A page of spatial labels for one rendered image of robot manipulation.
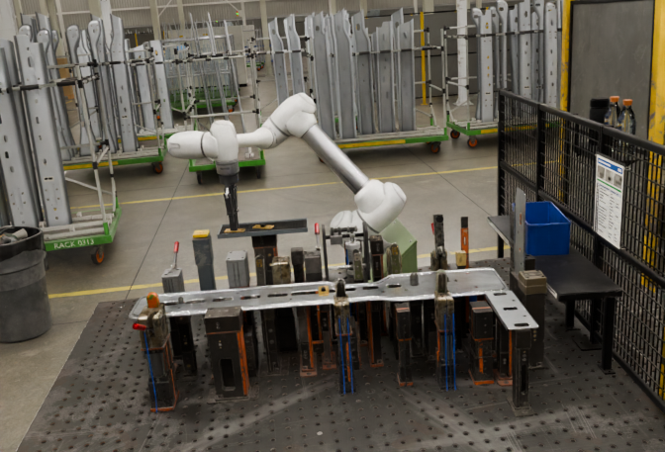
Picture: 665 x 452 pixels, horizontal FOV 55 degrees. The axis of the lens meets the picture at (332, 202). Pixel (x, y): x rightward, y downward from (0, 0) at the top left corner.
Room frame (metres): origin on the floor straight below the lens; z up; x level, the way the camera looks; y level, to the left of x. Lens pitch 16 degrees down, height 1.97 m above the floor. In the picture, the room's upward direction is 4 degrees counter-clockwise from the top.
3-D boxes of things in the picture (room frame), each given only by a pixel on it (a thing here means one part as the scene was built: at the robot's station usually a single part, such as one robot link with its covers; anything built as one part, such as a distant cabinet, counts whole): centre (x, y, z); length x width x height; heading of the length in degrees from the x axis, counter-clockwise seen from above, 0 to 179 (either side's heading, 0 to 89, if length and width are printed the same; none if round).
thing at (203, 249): (2.54, 0.55, 0.92); 0.08 x 0.08 x 0.44; 1
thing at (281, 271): (2.37, 0.22, 0.89); 0.13 x 0.11 x 0.38; 1
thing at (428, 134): (9.45, -0.74, 0.88); 1.91 x 1.00 x 1.76; 93
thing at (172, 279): (2.37, 0.65, 0.88); 0.11 x 0.10 x 0.36; 1
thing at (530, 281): (2.10, -0.69, 0.88); 0.08 x 0.08 x 0.36; 1
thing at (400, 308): (2.05, -0.22, 0.84); 0.11 x 0.08 x 0.29; 1
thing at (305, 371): (2.21, 0.14, 0.84); 0.17 x 0.06 x 0.29; 1
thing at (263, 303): (2.20, 0.08, 1.00); 1.38 x 0.22 x 0.02; 91
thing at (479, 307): (2.03, -0.49, 0.84); 0.11 x 0.10 x 0.28; 1
